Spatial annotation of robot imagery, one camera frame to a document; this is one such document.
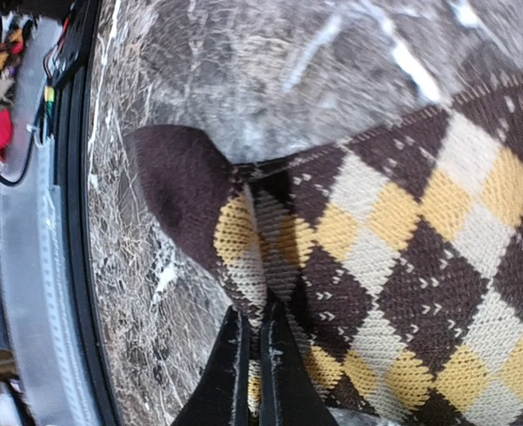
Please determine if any white slotted cable duct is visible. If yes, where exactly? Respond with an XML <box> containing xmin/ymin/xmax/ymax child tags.
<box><xmin>0</xmin><ymin>18</ymin><xmax>100</xmax><ymax>425</ymax></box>

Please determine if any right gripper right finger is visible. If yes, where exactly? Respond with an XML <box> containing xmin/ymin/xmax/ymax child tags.
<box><xmin>259</xmin><ymin>301</ymin><xmax>337</xmax><ymax>426</ymax></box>

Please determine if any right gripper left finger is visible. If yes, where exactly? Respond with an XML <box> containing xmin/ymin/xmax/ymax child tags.
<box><xmin>173</xmin><ymin>307</ymin><xmax>250</xmax><ymax>426</ymax></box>

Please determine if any brown argyle sock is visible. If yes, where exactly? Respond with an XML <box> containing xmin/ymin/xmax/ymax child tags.
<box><xmin>132</xmin><ymin>74</ymin><xmax>523</xmax><ymax>425</ymax></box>

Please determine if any black front rail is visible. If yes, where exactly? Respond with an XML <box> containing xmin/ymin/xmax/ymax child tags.
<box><xmin>54</xmin><ymin>1</ymin><xmax>122</xmax><ymax>425</ymax></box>

